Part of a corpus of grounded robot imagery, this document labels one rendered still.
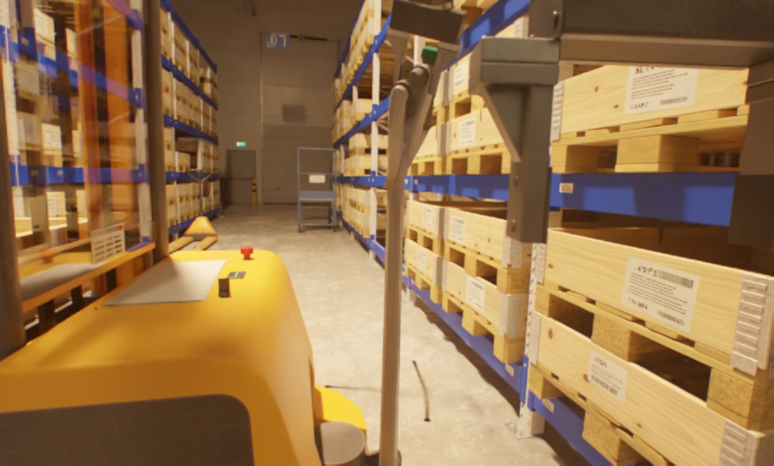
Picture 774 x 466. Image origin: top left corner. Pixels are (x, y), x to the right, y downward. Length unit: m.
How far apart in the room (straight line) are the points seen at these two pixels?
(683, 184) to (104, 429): 1.35
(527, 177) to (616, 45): 0.08
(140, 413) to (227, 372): 0.12
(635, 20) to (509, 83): 0.06
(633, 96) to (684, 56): 1.10
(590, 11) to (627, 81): 1.18
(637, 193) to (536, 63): 1.19
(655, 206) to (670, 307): 0.30
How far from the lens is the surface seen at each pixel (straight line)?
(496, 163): 2.14
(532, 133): 0.21
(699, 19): 0.25
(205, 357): 0.61
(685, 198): 1.29
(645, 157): 1.31
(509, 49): 0.21
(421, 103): 0.86
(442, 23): 0.76
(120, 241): 1.08
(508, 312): 1.90
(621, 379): 1.41
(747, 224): 0.29
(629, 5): 0.23
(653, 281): 1.27
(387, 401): 1.02
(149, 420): 0.66
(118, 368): 0.64
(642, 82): 1.36
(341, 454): 1.13
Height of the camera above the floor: 1.14
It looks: 7 degrees down
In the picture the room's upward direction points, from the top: 1 degrees clockwise
